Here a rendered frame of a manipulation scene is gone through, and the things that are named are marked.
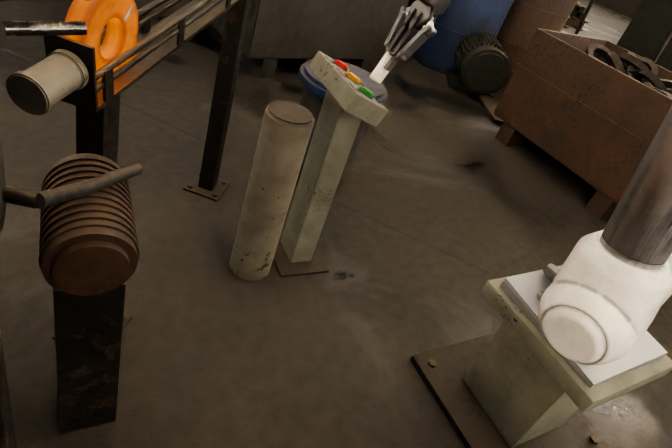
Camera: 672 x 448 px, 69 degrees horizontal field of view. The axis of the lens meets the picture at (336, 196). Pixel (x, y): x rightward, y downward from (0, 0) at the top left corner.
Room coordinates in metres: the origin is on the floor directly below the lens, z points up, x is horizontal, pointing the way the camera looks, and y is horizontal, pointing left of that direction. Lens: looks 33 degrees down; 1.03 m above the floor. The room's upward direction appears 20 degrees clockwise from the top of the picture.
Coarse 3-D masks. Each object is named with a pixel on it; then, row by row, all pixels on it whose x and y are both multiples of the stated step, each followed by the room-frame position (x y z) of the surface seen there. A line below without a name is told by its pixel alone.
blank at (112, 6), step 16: (80, 0) 0.65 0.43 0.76; (96, 0) 0.66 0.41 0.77; (112, 0) 0.69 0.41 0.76; (128, 0) 0.73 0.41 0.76; (80, 16) 0.63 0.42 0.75; (96, 16) 0.65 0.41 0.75; (112, 16) 0.69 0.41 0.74; (128, 16) 0.74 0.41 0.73; (96, 32) 0.65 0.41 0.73; (112, 32) 0.73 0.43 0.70; (128, 32) 0.74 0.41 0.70; (96, 48) 0.65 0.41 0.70; (112, 48) 0.72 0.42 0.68; (128, 48) 0.74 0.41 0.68; (96, 64) 0.65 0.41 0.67
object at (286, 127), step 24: (264, 120) 1.02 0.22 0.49; (288, 120) 1.00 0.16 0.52; (312, 120) 1.05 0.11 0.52; (264, 144) 1.00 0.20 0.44; (288, 144) 1.00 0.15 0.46; (264, 168) 0.99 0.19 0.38; (288, 168) 1.00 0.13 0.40; (264, 192) 0.99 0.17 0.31; (288, 192) 1.02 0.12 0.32; (240, 216) 1.03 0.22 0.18; (264, 216) 0.99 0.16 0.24; (240, 240) 1.00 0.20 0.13; (264, 240) 1.00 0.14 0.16; (240, 264) 0.99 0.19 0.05; (264, 264) 1.01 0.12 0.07
